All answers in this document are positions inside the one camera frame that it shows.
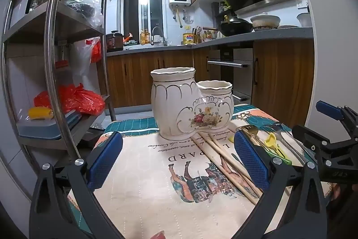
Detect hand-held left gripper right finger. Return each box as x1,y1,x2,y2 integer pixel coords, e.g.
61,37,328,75
233,130,328,239

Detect white hanging plastic bag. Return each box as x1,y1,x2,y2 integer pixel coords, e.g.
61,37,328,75
71,37,96,80

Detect chrome faucet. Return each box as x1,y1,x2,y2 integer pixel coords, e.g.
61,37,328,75
151,27,164,46

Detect white floral ceramic utensil holder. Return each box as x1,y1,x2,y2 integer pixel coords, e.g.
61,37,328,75
150,67,234,139

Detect wall spice rack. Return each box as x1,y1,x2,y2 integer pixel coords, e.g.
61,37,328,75
218,1,233,22

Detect window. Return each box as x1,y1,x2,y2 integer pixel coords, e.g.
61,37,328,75
121,0,165,43

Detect metal shelf rack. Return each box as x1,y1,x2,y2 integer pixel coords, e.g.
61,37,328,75
1,0,116,169

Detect yellow tulip green pen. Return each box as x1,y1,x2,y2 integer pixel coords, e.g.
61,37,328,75
264,132,293,166

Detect built-in oven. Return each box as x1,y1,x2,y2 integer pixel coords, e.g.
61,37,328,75
207,48,254,105

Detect printed tablecloth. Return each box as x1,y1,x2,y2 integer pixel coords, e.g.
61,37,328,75
68,103,336,239

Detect red pressure cooker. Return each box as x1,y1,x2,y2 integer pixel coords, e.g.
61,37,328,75
106,30,124,52

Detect blue trays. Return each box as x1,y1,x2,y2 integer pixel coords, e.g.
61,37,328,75
17,110,81,140

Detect clear bag with dark contents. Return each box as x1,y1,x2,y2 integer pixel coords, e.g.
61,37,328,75
63,0,104,28

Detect wooden chopstick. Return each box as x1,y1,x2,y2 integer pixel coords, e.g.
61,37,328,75
199,131,264,197
191,134,258,205

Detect person's right hand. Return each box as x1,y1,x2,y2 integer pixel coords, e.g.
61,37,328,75
326,181,358,203

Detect wooden base cabinets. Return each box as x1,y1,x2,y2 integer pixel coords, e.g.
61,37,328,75
106,39,315,129

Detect white clay pot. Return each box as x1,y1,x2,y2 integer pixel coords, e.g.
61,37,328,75
250,13,281,31

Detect silver fork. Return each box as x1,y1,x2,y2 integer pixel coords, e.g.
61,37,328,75
264,121,308,167

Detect black wok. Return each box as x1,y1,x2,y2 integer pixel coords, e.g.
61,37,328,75
203,18,254,37

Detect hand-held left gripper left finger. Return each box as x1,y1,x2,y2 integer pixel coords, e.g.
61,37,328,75
29,131,126,239

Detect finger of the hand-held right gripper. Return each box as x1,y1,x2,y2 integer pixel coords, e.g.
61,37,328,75
316,100,358,143
292,124,331,153

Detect red hanging plastic bag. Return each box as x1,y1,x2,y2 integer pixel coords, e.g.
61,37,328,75
91,40,102,63

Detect yellow corn cob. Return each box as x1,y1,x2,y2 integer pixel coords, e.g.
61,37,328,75
28,106,53,120

